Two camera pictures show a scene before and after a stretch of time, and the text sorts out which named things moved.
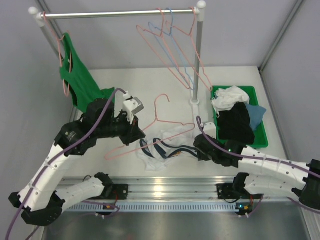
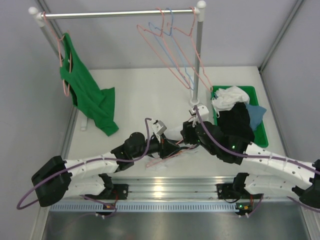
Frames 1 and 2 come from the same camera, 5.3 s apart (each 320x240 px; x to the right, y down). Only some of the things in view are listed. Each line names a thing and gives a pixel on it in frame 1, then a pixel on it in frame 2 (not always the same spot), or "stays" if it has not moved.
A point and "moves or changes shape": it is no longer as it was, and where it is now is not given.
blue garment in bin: x=256 y=114 stays
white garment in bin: x=227 y=98 stays
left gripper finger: x=127 y=140 → x=165 y=152
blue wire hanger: x=170 y=35 stays
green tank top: x=85 y=90 stays
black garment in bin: x=234 y=125 stays
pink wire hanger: x=148 y=125 → x=148 y=164
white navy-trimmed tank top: x=175 y=142 moves or changes shape
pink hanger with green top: x=59 y=45 stays
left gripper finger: x=136 y=133 → x=169 y=147
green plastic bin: x=261 y=140 stays
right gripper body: x=202 y=156 → x=192 y=137
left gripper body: x=133 y=130 → x=164 y=149
